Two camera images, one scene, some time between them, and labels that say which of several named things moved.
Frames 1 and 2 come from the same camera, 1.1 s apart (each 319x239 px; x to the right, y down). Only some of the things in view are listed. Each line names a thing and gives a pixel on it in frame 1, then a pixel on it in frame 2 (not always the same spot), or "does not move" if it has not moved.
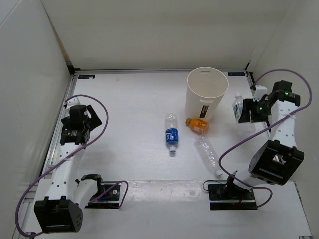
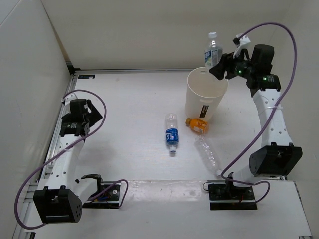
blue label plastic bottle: [172, 132] does not move
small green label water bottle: [238, 105] to [213, 53]
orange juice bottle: [200, 126] does not move
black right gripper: [247, 105] to [227, 63]
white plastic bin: [206, 86] does not move
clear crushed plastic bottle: [209, 154] does not move
